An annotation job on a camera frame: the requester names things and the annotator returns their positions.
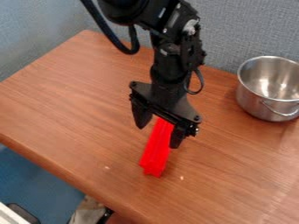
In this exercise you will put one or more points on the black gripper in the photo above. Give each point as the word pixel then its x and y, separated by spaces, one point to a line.
pixel 175 78

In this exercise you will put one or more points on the red plastic block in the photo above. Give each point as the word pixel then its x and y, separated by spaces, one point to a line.
pixel 156 150

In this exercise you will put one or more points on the stainless steel pot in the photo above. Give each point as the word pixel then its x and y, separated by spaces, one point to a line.
pixel 268 88

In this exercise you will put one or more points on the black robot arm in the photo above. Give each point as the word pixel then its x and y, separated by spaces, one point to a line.
pixel 174 25

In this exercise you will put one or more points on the white object at corner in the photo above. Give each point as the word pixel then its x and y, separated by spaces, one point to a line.
pixel 9 217

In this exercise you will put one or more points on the grey table leg bracket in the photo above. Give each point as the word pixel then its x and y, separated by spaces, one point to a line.
pixel 91 212

